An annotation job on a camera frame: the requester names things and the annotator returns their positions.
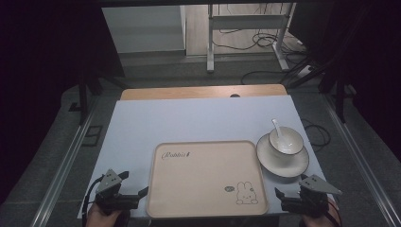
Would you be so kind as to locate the person's right hand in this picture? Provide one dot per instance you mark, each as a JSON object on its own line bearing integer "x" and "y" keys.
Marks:
{"x": 312, "y": 221}

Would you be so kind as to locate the beige tray with rabbit print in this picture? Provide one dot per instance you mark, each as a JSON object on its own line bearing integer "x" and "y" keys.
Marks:
{"x": 205, "y": 179}

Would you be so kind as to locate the white cabinet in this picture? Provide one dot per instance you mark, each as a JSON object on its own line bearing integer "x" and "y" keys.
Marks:
{"x": 145, "y": 28}

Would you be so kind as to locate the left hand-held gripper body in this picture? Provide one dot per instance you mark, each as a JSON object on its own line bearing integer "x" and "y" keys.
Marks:
{"x": 108, "y": 184}

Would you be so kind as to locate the white power strip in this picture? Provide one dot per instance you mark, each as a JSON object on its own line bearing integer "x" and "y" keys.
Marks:
{"x": 305, "y": 71}

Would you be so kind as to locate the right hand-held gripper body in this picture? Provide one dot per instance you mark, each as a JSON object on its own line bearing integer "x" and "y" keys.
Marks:
{"x": 315, "y": 189}

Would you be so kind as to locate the white metal stand frame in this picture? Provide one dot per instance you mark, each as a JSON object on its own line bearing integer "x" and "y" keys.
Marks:
{"x": 210, "y": 38}

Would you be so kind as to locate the pale blue table mat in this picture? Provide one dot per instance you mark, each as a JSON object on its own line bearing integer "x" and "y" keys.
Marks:
{"x": 189, "y": 119}

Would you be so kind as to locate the person's left hand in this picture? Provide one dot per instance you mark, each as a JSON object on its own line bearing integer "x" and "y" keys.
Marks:
{"x": 101, "y": 218}

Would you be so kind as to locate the white bowl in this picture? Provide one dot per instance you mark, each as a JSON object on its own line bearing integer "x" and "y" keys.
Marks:
{"x": 287, "y": 143}

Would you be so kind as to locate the black metal stand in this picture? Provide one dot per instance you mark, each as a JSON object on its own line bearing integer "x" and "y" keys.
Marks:
{"x": 83, "y": 94}
{"x": 340, "y": 94}

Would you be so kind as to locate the white spoon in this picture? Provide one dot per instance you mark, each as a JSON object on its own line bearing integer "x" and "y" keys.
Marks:
{"x": 276, "y": 127}

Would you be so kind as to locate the aluminium floor rail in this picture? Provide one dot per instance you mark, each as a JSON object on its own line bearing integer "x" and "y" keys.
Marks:
{"x": 63, "y": 170}
{"x": 359, "y": 157}

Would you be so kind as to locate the wooden table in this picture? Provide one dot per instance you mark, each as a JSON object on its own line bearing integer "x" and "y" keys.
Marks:
{"x": 189, "y": 92}

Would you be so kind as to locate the white plate with dark rim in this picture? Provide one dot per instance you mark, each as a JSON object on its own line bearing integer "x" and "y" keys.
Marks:
{"x": 283, "y": 165}

